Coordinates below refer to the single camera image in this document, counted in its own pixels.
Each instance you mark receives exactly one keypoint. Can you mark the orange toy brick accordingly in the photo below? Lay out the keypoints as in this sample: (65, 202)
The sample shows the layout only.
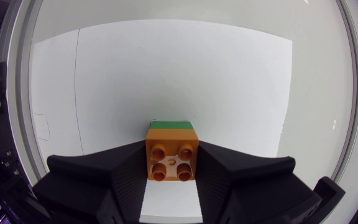
(171, 153)

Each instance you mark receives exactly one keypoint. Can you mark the white paper sheet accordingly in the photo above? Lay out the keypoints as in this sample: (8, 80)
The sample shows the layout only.
(166, 81)

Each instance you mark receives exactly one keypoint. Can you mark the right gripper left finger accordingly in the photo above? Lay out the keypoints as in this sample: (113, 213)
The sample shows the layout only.
(104, 180)

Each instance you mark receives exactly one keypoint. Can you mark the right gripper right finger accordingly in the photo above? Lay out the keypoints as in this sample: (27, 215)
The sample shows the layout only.
(247, 183)

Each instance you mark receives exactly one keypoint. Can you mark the green toy brick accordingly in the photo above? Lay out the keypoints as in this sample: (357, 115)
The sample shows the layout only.
(171, 125)

